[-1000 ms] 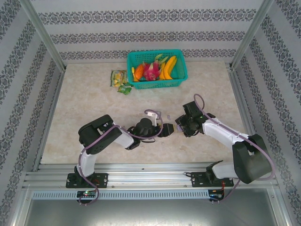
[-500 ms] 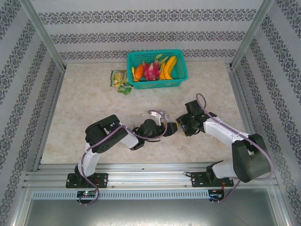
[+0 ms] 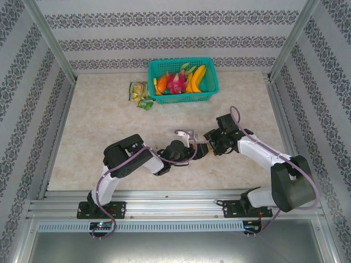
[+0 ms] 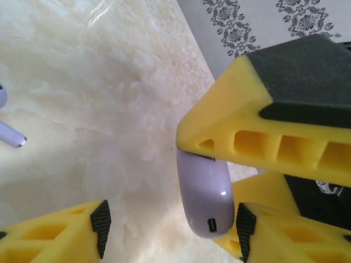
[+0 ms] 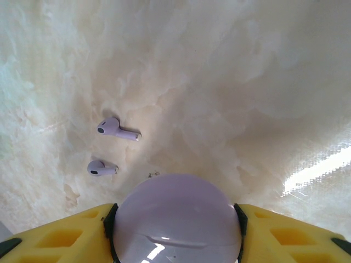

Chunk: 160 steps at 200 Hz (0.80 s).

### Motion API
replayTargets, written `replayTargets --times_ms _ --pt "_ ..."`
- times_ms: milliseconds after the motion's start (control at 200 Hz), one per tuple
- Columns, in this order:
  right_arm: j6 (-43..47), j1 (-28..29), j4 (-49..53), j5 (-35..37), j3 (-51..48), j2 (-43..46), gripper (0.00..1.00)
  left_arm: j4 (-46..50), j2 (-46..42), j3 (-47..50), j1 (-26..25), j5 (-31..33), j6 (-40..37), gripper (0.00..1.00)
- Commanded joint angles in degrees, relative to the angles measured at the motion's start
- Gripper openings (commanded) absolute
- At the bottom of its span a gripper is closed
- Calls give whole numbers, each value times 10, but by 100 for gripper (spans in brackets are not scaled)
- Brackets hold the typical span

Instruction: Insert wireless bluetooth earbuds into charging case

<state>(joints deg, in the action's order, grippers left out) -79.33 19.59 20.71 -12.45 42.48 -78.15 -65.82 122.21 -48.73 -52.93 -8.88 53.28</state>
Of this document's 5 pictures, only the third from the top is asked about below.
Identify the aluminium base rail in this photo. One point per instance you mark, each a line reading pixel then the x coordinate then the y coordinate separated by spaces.
pixel 170 208

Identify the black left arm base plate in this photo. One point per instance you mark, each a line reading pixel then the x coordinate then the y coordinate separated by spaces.
pixel 118 209

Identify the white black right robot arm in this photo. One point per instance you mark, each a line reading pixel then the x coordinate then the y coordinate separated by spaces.
pixel 260 152

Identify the controller board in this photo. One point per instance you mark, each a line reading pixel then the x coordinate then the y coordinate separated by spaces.
pixel 251 227
pixel 101 225

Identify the small yellow fruit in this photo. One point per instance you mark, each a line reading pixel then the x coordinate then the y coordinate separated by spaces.
pixel 155 85

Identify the aluminium side rail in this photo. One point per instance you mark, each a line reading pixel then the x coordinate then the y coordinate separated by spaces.
pixel 279 109
pixel 65 109

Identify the left controller board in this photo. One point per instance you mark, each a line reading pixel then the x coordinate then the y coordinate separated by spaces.
pixel 101 225

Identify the small green snack packet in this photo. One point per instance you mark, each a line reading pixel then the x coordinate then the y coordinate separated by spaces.
pixel 145 104

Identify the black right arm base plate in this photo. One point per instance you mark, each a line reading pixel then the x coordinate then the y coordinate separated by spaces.
pixel 231 209

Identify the right controller board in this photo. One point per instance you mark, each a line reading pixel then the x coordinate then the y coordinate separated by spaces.
pixel 251 227

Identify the aluminium frame post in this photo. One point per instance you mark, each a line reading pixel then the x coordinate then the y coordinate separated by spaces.
pixel 51 41
pixel 291 41

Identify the yellow banana bunch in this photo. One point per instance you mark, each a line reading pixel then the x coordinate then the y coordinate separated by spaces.
pixel 198 78

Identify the yellow green snack packet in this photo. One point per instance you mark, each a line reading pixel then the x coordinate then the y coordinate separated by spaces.
pixel 138 91

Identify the orange mango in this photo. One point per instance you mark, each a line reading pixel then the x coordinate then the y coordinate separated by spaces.
pixel 162 83

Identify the pink dragon fruit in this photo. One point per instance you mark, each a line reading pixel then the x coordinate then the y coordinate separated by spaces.
pixel 175 82

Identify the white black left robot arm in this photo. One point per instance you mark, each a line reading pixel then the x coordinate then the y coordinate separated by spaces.
pixel 105 186

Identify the teal plastic mesh basket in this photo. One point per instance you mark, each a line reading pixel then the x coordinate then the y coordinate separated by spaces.
pixel 211 82

